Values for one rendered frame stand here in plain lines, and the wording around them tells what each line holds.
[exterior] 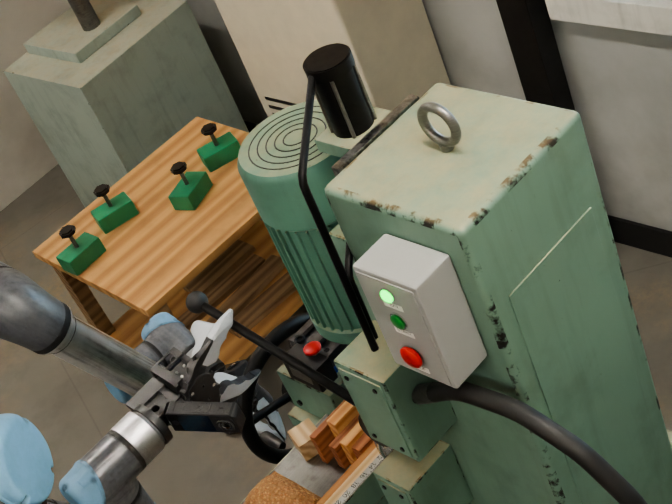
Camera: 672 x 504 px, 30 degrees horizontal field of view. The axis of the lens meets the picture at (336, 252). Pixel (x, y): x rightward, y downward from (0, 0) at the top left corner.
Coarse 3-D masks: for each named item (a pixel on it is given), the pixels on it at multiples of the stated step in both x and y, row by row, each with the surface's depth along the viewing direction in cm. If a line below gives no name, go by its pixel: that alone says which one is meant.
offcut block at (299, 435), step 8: (304, 424) 202; (312, 424) 202; (288, 432) 202; (296, 432) 201; (304, 432) 201; (312, 432) 200; (296, 440) 200; (304, 440) 199; (304, 448) 199; (312, 448) 200; (304, 456) 200; (312, 456) 201
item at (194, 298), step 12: (192, 300) 190; (204, 300) 190; (192, 312) 191; (216, 312) 188; (240, 324) 186; (252, 336) 184; (264, 348) 183; (276, 348) 182; (288, 360) 180; (312, 372) 178; (324, 384) 176; (336, 384) 175; (348, 396) 174; (360, 420) 170
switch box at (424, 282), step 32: (384, 256) 138; (416, 256) 136; (448, 256) 135; (416, 288) 133; (448, 288) 136; (384, 320) 142; (416, 320) 137; (448, 320) 137; (448, 352) 139; (480, 352) 143; (448, 384) 142
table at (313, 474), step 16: (304, 416) 213; (288, 464) 202; (304, 464) 201; (320, 464) 199; (336, 464) 198; (304, 480) 198; (320, 480) 197; (336, 480) 196; (320, 496) 194; (384, 496) 190
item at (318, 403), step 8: (280, 368) 211; (280, 376) 211; (288, 376) 209; (288, 384) 211; (296, 384) 208; (304, 384) 206; (288, 392) 214; (296, 392) 211; (304, 392) 208; (312, 392) 206; (320, 392) 203; (328, 392) 202; (296, 400) 214; (304, 400) 211; (312, 400) 208; (320, 400) 206; (328, 400) 203; (336, 400) 203; (304, 408) 213; (312, 408) 211; (320, 408) 208; (328, 408) 205; (320, 416) 211
